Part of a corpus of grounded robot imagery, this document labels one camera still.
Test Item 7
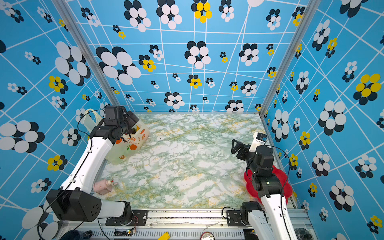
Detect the aluminium corner post right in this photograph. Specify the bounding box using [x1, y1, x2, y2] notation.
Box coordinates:
[259, 0, 321, 117]

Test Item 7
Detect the translucent printed plastic bag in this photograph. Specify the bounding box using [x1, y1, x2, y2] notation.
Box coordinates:
[80, 106, 150, 165]

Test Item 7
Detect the aluminium corner post left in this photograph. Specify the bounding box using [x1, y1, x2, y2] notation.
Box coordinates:
[52, 1, 120, 106]

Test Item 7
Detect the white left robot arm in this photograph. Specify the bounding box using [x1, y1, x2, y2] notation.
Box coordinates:
[47, 106, 139, 222]

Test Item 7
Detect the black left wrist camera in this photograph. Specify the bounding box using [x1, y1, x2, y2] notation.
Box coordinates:
[104, 106, 127, 127]

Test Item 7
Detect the pink toy bottle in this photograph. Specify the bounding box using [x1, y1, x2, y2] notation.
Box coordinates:
[93, 179, 118, 196]

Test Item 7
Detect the metal can top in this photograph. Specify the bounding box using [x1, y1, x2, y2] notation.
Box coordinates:
[200, 232, 215, 240]

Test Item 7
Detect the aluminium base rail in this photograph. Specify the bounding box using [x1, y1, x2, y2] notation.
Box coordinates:
[57, 208, 317, 240]

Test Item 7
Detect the red flower-shaped plate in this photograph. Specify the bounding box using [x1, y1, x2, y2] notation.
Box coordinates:
[244, 166, 293, 204]

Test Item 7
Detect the yellow tag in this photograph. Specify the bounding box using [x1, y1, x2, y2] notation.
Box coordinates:
[158, 232, 171, 240]

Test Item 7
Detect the aluminium corner post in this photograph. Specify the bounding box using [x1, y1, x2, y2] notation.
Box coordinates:
[259, 0, 321, 117]
[52, 1, 120, 106]

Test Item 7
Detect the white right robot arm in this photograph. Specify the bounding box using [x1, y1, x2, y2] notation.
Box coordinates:
[231, 139, 297, 240]

